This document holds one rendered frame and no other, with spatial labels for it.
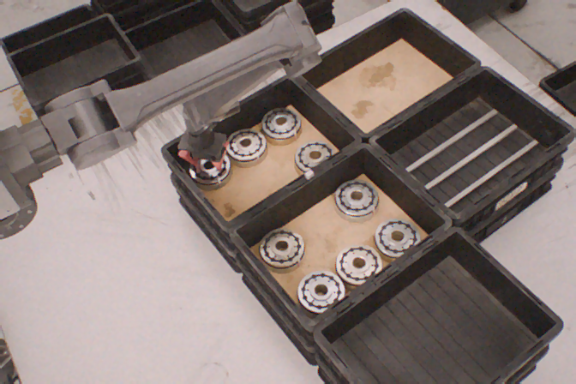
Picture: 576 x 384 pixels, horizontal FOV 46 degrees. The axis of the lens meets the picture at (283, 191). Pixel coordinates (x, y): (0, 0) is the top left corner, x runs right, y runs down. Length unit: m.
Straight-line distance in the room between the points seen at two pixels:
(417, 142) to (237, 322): 0.64
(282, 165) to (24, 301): 0.72
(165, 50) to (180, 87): 1.72
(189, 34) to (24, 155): 1.86
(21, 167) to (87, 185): 0.97
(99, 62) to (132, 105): 1.59
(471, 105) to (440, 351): 0.70
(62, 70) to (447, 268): 1.63
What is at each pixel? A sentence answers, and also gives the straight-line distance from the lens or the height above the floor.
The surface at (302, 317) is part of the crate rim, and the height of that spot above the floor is 0.93.
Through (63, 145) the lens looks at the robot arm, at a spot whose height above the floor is 1.46.
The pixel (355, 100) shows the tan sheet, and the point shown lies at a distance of 1.83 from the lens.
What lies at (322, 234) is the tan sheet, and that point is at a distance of 1.57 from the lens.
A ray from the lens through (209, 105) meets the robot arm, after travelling 1.38.
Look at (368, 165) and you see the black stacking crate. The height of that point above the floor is 0.87.
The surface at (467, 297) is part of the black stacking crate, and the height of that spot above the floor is 0.83.
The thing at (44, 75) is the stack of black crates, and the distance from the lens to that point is 2.62.
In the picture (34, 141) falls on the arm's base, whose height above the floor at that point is 1.48.
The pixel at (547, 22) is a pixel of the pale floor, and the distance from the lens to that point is 3.45.
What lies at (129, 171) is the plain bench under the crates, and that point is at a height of 0.70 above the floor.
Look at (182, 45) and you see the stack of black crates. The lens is 2.74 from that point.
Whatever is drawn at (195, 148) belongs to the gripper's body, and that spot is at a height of 0.97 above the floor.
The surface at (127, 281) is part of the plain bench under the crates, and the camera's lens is 1.73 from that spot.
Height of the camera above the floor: 2.16
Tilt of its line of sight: 54 degrees down
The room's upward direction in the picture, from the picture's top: 7 degrees counter-clockwise
